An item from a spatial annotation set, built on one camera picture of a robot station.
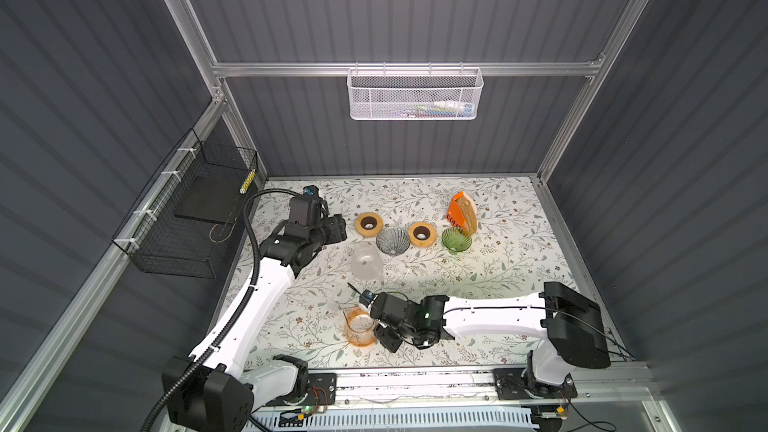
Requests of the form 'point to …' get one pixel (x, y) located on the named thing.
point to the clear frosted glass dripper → (366, 262)
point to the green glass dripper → (456, 240)
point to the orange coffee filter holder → (462, 212)
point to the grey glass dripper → (393, 240)
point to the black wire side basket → (184, 224)
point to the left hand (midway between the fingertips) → (334, 223)
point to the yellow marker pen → (247, 182)
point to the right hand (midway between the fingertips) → (380, 333)
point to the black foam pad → (212, 198)
